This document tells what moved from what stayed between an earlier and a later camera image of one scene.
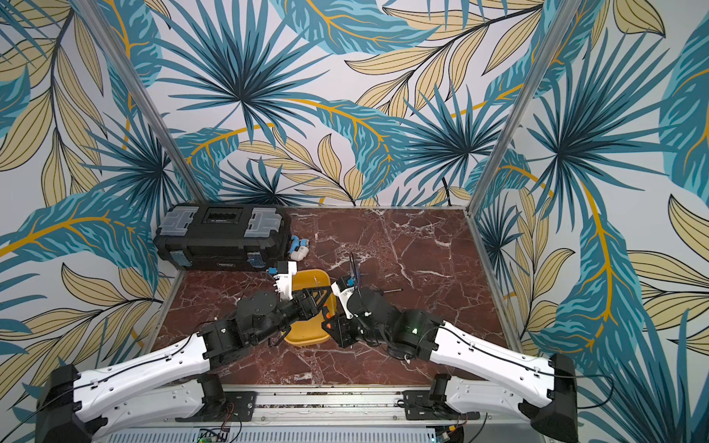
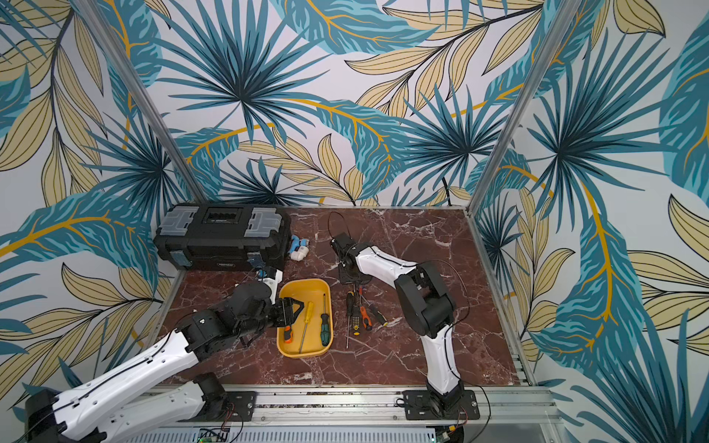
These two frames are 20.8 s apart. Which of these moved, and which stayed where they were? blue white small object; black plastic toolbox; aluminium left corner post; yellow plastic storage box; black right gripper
Moved: yellow plastic storage box; black right gripper
Stayed: black plastic toolbox; blue white small object; aluminium left corner post
